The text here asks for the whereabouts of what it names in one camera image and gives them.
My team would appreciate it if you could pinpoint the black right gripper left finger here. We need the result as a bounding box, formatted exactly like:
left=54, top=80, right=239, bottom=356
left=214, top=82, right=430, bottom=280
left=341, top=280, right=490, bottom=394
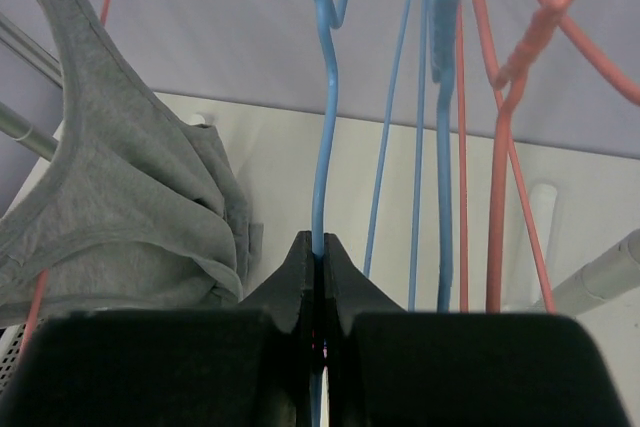
left=1, top=234, right=313, bottom=426

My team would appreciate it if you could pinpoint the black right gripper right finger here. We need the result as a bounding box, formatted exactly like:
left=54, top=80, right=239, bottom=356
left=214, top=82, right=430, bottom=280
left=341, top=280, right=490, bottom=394
left=324, top=234, right=628, bottom=426

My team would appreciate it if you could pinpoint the blue hanger of green top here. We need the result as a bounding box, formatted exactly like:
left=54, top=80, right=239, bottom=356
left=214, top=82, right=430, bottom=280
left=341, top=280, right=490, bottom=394
left=297, top=0, right=426, bottom=427

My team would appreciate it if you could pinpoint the pink hanger of black top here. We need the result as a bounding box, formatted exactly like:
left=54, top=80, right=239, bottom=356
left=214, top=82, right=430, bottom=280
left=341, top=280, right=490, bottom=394
left=485, top=0, right=639, bottom=313

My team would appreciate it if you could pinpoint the blue hanger of mauve top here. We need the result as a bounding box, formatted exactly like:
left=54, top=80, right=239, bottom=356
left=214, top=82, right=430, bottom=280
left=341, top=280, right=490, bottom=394
left=408, top=0, right=460, bottom=313

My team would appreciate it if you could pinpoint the pink hanger of brown top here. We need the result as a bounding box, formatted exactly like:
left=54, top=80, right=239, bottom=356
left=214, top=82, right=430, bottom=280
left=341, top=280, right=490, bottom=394
left=454, top=0, right=556, bottom=312

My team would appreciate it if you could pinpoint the grey tank top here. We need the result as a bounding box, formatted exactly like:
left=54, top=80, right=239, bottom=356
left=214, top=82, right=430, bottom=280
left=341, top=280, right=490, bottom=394
left=1, top=0, right=262, bottom=326

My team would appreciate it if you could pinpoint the white plastic basket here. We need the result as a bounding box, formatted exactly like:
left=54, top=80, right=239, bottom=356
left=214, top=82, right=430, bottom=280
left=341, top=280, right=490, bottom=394
left=0, top=324, right=25, bottom=393

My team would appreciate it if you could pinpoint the silver clothes rack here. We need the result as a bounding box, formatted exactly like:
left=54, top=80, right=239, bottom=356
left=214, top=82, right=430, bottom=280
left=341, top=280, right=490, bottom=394
left=0, top=11, right=640, bottom=318

